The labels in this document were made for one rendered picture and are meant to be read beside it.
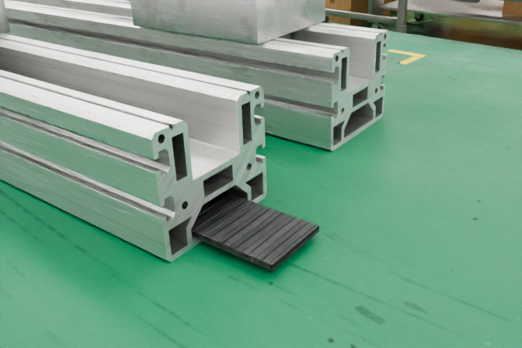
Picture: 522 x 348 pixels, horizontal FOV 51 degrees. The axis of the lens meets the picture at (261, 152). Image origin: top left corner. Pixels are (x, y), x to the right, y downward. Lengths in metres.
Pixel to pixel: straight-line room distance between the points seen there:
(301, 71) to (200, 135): 0.13
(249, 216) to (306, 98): 0.14
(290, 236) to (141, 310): 0.10
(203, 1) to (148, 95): 0.13
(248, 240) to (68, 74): 0.23
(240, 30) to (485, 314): 0.30
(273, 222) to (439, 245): 0.10
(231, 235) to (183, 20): 0.25
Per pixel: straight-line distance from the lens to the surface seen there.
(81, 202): 0.39
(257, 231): 0.35
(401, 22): 3.56
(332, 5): 4.66
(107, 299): 0.33
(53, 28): 0.73
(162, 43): 0.58
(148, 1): 0.56
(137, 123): 0.32
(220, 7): 0.49
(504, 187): 0.44
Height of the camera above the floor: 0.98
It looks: 25 degrees down
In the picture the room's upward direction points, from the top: 2 degrees counter-clockwise
